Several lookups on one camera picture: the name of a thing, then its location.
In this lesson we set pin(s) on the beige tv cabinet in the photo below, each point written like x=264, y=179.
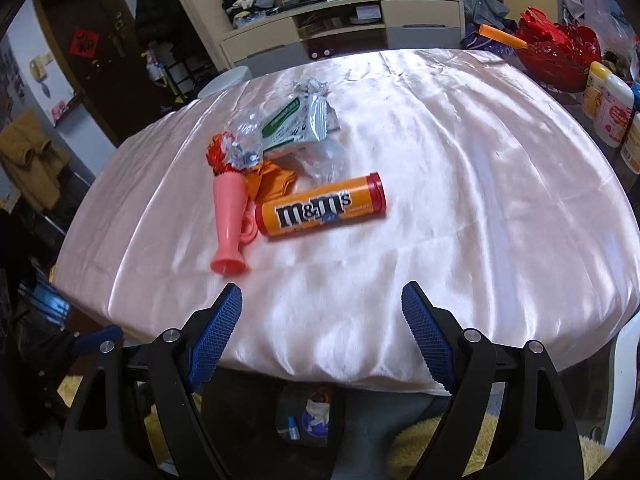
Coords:
x=425, y=15

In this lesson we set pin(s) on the brown fleece coat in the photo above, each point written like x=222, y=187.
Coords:
x=30, y=160

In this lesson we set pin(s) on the red paper door decoration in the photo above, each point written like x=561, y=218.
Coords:
x=84, y=44

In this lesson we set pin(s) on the silver foil snack packet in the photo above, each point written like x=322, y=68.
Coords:
x=295, y=125

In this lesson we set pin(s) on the white bowl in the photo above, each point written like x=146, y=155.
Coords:
x=225, y=82

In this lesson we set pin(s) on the pink plastic cone cup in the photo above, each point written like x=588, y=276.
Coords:
x=231, y=220

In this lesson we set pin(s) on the dark brown door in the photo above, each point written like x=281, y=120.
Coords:
x=100, y=85

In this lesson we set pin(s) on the orange red candy wrapper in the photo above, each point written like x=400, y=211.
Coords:
x=218, y=152

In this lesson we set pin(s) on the white bottle orange label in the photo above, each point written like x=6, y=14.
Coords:
x=632, y=145

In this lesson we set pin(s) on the white bottle yellow label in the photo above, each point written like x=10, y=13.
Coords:
x=594, y=90

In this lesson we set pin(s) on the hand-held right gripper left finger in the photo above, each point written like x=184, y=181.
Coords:
x=215, y=340

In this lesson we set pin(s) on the red plastic basket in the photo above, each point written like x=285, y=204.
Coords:
x=555, y=60

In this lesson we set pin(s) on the orange candy tube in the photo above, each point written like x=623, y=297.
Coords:
x=320, y=205

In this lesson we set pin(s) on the yellow fleece blanket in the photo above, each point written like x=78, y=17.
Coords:
x=407, y=447

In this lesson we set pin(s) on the wall photo collage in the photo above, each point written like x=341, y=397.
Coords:
x=11, y=70

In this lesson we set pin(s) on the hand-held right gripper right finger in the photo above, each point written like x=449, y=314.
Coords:
x=425, y=335

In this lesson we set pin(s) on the orange foam stick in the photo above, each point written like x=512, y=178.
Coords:
x=500, y=35

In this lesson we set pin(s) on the pink satin tablecloth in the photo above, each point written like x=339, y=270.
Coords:
x=450, y=185

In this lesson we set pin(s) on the black hanging jacket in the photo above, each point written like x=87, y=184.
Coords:
x=155, y=5

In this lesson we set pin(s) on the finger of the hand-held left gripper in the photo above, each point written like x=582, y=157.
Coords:
x=97, y=339

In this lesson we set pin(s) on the clear plastic wrapper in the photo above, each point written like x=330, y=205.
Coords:
x=325, y=160

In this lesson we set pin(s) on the blue white wrapper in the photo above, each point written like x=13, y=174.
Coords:
x=245, y=142

